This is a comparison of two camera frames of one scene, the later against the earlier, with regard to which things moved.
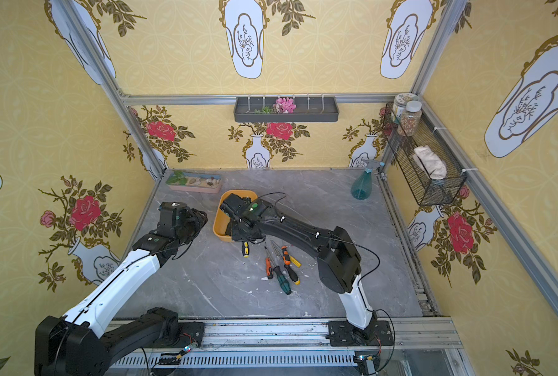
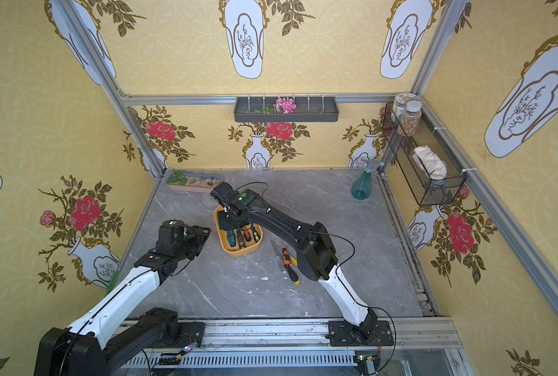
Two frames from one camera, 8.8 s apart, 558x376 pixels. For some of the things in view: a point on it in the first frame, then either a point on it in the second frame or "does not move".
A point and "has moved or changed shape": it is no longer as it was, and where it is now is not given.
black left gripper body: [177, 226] → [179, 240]
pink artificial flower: [284, 106] does not move
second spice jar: [399, 105] does not move
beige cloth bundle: [433, 165] does not move
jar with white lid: [411, 119] does not move
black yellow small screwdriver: [245, 249] has moved or changed shape
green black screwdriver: [284, 283] has moved or changed shape
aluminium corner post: [65, 10] does not move
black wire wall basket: [434, 173] does not move
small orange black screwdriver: [269, 269] has moved or changed shape
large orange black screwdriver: [291, 273] does not move
